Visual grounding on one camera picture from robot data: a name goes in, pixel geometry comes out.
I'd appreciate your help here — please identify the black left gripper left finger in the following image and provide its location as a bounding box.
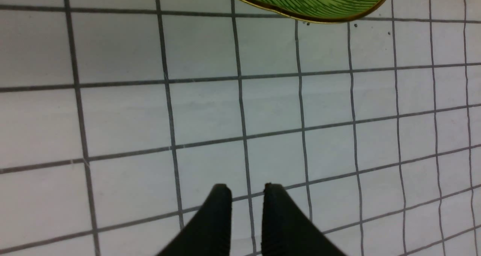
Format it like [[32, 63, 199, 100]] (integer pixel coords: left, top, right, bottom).
[[158, 184, 232, 256]]

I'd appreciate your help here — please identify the white grid tablecloth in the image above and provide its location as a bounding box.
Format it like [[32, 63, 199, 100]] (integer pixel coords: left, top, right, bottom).
[[0, 0, 480, 256]]

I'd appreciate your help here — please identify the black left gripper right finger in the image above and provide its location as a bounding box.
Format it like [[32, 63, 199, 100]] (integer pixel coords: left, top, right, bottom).
[[261, 183, 345, 256]]

